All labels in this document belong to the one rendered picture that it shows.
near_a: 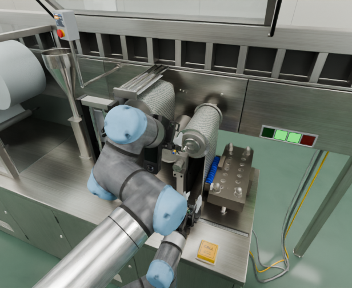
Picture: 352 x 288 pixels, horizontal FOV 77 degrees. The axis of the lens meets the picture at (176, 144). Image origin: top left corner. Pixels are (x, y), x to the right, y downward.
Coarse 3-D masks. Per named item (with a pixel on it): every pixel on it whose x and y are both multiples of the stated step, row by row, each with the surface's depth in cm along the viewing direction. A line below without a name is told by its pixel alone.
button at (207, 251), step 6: (204, 240) 93; (204, 246) 91; (210, 246) 91; (216, 246) 91; (198, 252) 89; (204, 252) 89; (210, 252) 89; (216, 252) 89; (204, 258) 88; (210, 258) 87
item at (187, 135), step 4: (184, 136) 91; (188, 136) 90; (192, 136) 89; (196, 136) 88; (200, 136) 89; (200, 140) 89; (200, 144) 90; (204, 144) 89; (204, 148) 90; (184, 152) 96; (200, 152) 92; (192, 156) 95; (196, 156) 94
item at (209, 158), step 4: (216, 136) 110; (216, 140) 114; (212, 144) 103; (216, 144) 117; (212, 148) 106; (208, 152) 97; (212, 152) 109; (208, 156) 100; (212, 156) 113; (208, 160) 103; (212, 160) 116; (208, 164) 106; (204, 168) 99; (208, 168) 109; (204, 172) 100; (208, 172) 112; (204, 176) 102; (204, 180) 105
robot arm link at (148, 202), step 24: (120, 192) 40; (144, 192) 38; (168, 192) 37; (120, 216) 35; (144, 216) 35; (168, 216) 35; (96, 240) 33; (120, 240) 33; (144, 240) 36; (72, 264) 31; (96, 264) 31; (120, 264) 33
